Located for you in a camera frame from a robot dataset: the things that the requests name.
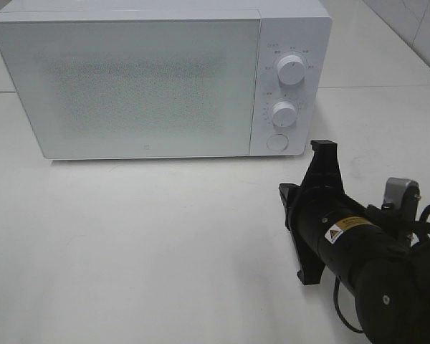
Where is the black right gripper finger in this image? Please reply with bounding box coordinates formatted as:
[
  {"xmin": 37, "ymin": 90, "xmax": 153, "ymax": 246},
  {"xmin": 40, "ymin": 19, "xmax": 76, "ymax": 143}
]
[
  {"xmin": 300, "ymin": 140, "xmax": 344, "ymax": 197},
  {"xmin": 279, "ymin": 183, "xmax": 325, "ymax": 285}
]

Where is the round white door button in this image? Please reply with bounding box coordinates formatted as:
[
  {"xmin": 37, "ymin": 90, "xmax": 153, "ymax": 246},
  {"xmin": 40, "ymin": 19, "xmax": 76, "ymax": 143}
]
[{"xmin": 267, "ymin": 134, "xmax": 289, "ymax": 151}]

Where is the white microwave oven body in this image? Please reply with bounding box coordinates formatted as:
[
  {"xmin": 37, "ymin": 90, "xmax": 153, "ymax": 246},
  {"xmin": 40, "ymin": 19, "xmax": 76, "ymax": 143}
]
[{"xmin": 0, "ymin": 1, "xmax": 332, "ymax": 159}]

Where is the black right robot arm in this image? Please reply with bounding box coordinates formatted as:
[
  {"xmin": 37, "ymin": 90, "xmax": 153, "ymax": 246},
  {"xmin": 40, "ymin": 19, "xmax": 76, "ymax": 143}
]
[{"xmin": 279, "ymin": 140, "xmax": 430, "ymax": 343}]

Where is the white microwave door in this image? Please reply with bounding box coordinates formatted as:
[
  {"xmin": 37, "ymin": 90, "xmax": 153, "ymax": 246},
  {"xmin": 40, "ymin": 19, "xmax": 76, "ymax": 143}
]
[{"xmin": 0, "ymin": 20, "xmax": 259, "ymax": 160}]

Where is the black camera cable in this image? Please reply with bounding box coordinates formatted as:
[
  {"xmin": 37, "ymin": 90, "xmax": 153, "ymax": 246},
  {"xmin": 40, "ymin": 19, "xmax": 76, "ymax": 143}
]
[{"xmin": 332, "ymin": 200, "xmax": 430, "ymax": 334}]

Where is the white timer knob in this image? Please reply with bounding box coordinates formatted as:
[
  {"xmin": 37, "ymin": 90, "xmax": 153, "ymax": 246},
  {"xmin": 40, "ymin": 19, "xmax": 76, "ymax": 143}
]
[{"xmin": 271, "ymin": 101, "xmax": 297, "ymax": 128}]

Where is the upper white power knob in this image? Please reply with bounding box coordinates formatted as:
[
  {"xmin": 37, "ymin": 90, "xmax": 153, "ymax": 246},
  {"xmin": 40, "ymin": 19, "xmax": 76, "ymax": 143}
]
[{"xmin": 277, "ymin": 53, "xmax": 307, "ymax": 86}]

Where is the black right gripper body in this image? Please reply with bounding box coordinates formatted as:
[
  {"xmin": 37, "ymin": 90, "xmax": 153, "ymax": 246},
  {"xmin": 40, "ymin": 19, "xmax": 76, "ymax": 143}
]
[{"xmin": 292, "ymin": 187, "xmax": 412, "ymax": 283}]

